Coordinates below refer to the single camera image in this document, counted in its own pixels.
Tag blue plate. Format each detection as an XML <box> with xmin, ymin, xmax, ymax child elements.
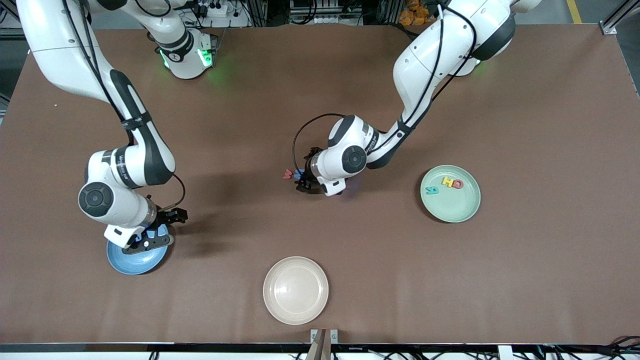
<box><xmin>106</xmin><ymin>223</ymin><xmax>171</xmax><ymax>275</ymax></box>

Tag beige plate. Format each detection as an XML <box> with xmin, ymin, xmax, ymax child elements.
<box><xmin>263</xmin><ymin>256</ymin><xmax>330</xmax><ymax>326</ymax></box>

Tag grey equipment rack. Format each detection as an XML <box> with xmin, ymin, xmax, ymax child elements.
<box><xmin>289</xmin><ymin>0</ymin><xmax>364</xmax><ymax>26</ymax></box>

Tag green plate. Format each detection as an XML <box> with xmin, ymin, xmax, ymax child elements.
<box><xmin>420</xmin><ymin>165</ymin><xmax>482</xmax><ymax>223</ymax></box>

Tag orange packaged items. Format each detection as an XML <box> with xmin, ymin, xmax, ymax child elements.
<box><xmin>399</xmin><ymin>0</ymin><xmax>441</xmax><ymax>27</ymax></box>

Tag white power strip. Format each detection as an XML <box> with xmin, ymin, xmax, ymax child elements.
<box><xmin>196</xmin><ymin>1</ymin><xmax>229</xmax><ymax>19</ymax></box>

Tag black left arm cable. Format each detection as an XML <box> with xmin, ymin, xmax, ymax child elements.
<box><xmin>292</xmin><ymin>113</ymin><xmax>352</xmax><ymax>174</ymax></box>

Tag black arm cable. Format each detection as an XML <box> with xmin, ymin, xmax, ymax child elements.
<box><xmin>150</xmin><ymin>172</ymin><xmax>187</xmax><ymax>212</ymax></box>
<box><xmin>292</xmin><ymin>113</ymin><xmax>352</xmax><ymax>174</ymax></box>

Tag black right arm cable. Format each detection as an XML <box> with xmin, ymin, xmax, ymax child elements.
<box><xmin>150</xmin><ymin>172</ymin><xmax>187</xmax><ymax>212</ymax></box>

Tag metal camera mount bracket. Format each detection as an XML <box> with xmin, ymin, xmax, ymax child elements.
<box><xmin>306</xmin><ymin>328</ymin><xmax>339</xmax><ymax>360</ymax></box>

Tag aluminium frame corner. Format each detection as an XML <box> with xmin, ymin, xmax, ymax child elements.
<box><xmin>600</xmin><ymin>0</ymin><xmax>640</xmax><ymax>36</ymax></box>

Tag red and black cable bundle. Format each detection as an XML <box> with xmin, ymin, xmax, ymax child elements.
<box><xmin>606</xmin><ymin>335</ymin><xmax>640</xmax><ymax>352</ymax></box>

